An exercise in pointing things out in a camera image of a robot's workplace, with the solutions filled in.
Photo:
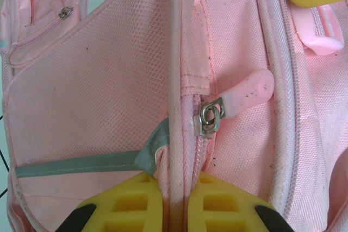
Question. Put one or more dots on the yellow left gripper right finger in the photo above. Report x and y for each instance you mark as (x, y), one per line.
(223, 204)

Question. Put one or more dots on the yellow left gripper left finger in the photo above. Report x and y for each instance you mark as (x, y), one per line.
(130, 204)

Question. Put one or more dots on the pink student backpack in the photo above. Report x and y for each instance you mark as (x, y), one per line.
(108, 80)

